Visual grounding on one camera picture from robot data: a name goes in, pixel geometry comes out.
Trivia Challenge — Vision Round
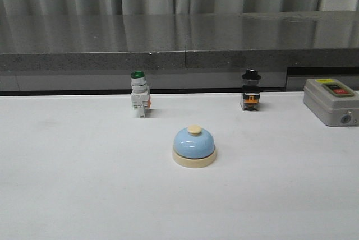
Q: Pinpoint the grey stone counter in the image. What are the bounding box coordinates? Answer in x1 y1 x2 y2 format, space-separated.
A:
1 11 358 93

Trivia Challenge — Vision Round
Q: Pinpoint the black rotary selector switch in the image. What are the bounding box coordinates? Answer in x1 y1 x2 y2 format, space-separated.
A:
241 69 261 111

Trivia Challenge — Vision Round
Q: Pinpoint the grey push button control box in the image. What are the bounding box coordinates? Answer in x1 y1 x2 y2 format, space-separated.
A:
303 78 358 127

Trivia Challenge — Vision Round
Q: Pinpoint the blue desk bell cream base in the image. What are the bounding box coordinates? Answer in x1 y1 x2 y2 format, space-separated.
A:
172 124 217 168

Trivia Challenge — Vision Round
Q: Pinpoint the green pushbutton switch white body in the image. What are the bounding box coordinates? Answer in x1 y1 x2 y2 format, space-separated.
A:
131 71 151 118

